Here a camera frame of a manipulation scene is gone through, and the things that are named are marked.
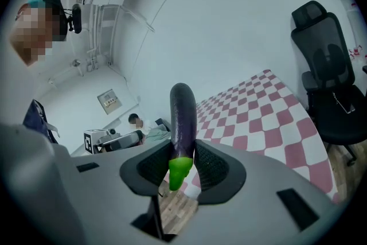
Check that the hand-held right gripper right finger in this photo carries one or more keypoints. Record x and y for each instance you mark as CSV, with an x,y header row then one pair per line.
x,y
233,176

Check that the black mesh office chair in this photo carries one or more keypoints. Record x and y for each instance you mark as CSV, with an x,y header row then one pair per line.
x,y
329,66

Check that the red wall decoration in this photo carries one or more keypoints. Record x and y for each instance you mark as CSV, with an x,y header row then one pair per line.
x,y
357,53

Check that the white wall pipes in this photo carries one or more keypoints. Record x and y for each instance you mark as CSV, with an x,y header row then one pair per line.
x,y
94,37

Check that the person's dark blue shirt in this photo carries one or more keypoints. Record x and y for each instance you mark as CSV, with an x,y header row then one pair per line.
x,y
35,117

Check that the grey wall panel box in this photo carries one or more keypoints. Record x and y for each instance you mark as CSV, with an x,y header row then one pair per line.
x,y
109,101

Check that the silver metal bracket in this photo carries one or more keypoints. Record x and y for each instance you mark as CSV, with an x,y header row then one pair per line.
x,y
345,104

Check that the person's head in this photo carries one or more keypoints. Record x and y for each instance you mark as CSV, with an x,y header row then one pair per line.
x,y
34,31

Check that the red white checkered table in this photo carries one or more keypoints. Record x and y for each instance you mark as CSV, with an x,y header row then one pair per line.
x,y
263,126

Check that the purple eggplant with green stem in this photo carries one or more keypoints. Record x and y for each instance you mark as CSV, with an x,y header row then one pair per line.
x,y
183,120

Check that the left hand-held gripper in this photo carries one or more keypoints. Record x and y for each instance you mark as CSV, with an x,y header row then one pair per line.
x,y
120,140

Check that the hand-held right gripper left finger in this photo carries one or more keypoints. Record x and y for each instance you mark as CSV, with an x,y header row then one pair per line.
x,y
130,178

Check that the black head-mounted camera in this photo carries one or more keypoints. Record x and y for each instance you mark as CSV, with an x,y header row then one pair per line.
x,y
76,18

